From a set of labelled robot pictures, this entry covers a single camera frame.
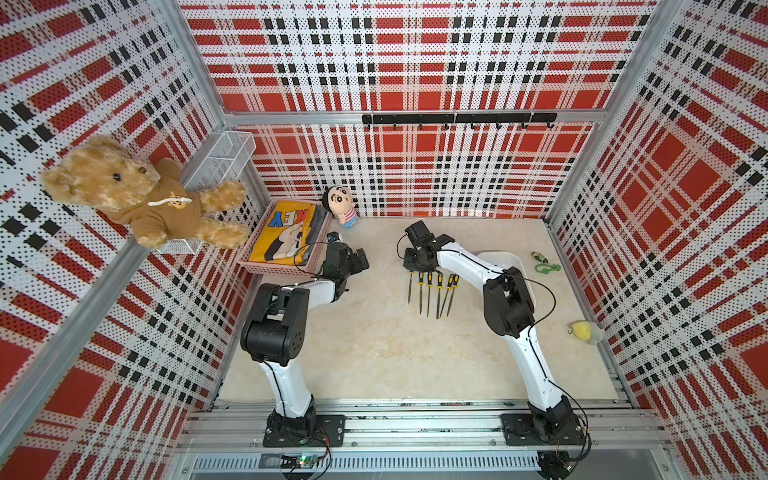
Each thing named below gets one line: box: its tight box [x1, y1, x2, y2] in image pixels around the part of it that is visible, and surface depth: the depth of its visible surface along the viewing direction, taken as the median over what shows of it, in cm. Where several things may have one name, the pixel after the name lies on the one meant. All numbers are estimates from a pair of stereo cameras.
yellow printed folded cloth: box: [250, 201, 316, 265], surface depth 109 cm
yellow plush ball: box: [567, 320, 591, 341], surface depth 89 cm
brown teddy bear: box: [42, 136, 248, 250], surface depth 54 cm
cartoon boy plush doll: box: [322, 185, 359, 229], surface depth 113 cm
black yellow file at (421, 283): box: [418, 271, 424, 315], surface depth 103 cm
